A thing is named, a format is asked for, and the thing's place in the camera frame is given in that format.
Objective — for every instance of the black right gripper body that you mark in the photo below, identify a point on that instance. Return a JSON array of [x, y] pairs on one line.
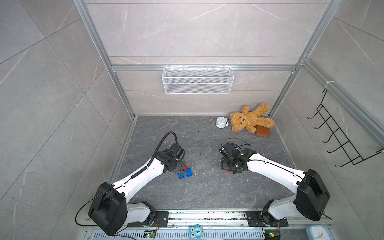
[[227, 165]]

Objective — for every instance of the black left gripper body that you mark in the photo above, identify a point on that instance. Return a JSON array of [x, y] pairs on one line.
[[179, 167]]

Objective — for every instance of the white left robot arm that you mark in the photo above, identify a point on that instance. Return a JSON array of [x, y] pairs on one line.
[[110, 209]]

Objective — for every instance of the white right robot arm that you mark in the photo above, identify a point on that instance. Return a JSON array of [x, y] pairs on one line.
[[310, 195]]

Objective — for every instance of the white alarm clock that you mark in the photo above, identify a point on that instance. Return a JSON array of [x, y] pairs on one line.
[[221, 122]]

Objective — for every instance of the brown leather wallet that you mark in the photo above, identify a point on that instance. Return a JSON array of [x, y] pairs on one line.
[[263, 131]]

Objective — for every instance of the brown teddy bear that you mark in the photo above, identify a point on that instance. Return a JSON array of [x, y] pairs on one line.
[[250, 119]]

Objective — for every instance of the blue owl figurine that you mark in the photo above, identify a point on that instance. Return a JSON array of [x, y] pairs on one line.
[[196, 232]]

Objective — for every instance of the white blue desk clock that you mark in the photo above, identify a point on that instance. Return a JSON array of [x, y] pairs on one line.
[[318, 232]]

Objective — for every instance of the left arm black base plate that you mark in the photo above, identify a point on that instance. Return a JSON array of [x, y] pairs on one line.
[[159, 219]]

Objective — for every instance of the white wire mesh basket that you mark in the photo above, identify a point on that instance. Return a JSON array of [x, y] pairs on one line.
[[197, 80]]

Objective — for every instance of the black wire hook rack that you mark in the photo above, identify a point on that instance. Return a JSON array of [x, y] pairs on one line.
[[354, 157]]

